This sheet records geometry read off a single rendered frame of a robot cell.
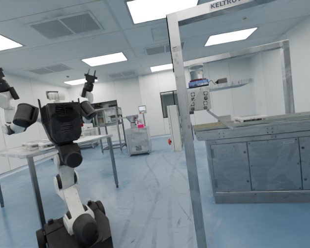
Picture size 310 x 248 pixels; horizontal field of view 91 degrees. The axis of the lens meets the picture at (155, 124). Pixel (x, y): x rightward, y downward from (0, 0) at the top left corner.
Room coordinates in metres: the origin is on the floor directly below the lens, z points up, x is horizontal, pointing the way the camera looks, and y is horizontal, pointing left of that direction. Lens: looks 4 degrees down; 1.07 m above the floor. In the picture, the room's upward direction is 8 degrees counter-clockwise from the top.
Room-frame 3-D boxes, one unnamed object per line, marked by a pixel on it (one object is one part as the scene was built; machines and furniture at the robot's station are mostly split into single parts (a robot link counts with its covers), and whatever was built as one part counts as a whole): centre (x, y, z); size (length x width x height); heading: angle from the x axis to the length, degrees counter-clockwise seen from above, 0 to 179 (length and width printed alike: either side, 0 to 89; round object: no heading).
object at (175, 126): (0.91, -0.12, 0.97); 0.17 x 0.06 x 0.26; 167
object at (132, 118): (4.46, 0.57, 0.95); 0.49 x 0.36 x 0.37; 85
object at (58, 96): (1.27, 0.77, 1.32); 0.10 x 0.07 x 0.09; 132
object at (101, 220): (1.28, 0.78, 0.19); 0.64 x 0.52 x 0.33; 42
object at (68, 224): (1.26, 0.76, 0.28); 0.21 x 0.20 x 0.13; 42
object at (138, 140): (4.41, 0.53, 0.38); 0.63 x 0.57 x 0.76; 85
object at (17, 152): (2.31, 1.61, 0.84); 1.50 x 1.10 x 0.04; 58
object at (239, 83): (1.67, -0.71, 1.25); 0.62 x 0.38 x 0.04; 77
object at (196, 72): (1.67, -0.52, 1.46); 0.15 x 0.15 x 0.19
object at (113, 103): (7.13, 2.26, 1.43); 1.32 x 0.01 x 1.11; 85
